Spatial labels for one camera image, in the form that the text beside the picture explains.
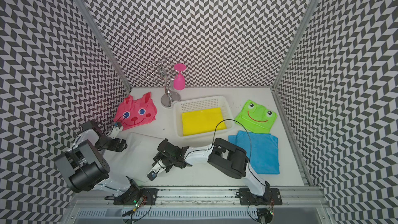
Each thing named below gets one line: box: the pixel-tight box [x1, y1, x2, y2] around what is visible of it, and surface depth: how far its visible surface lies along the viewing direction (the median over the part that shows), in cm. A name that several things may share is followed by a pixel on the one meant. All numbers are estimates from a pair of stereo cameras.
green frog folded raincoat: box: [234, 99, 278, 134], surface depth 103 cm
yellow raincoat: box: [181, 107, 227, 137], surface depth 99 cm
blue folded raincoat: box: [228, 130, 280, 175], surface depth 89 cm
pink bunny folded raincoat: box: [113, 91, 158, 131], surface depth 107 cm
